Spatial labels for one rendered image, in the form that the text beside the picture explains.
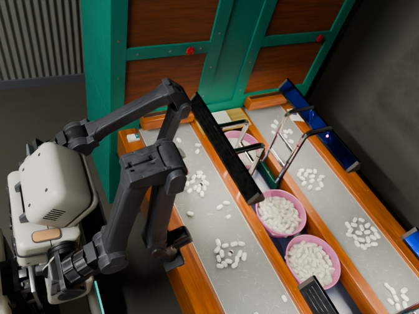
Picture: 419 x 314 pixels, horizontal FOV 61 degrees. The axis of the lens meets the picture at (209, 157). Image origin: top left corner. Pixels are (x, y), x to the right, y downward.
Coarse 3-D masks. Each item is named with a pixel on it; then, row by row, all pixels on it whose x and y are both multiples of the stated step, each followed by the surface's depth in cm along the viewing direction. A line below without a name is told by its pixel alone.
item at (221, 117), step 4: (216, 112) 216; (220, 112) 217; (224, 112) 218; (216, 116) 214; (220, 116) 215; (224, 116) 216; (228, 116) 216; (216, 120) 212; (220, 120) 212; (224, 120) 213; (228, 120) 214; (224, 128) 209
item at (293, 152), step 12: (300, 108) 179; (312, 108) 183; (276, 132) 187; (312, 132) 170; (324, 132) 174; (288, 144) 183; (300, 144) 174; (264, 156) 202; (276, 156) 193; (264, 168) 204; (276, 180) 197
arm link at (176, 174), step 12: (168, 180) 75; (180, 180) 76; (156, 192) 84; (168, 192) 78; (180, 192) 80; (156, 204) 87; (168, 204) 88; (156, 216) 91; (168, 216) 93; (144, 228) 102; (156, 228) 96; (144, 240) 106; (156, 240) 100
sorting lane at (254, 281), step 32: (160, 128) 203; (192, 128) 208; (192, 160) 193; (192, 192) 180; (224, 192) 184; (192, 224) 168; (224, 224) 172; (224, 256) 161; (256, 256) 164; (224, 288) 151; (256, 288) 154
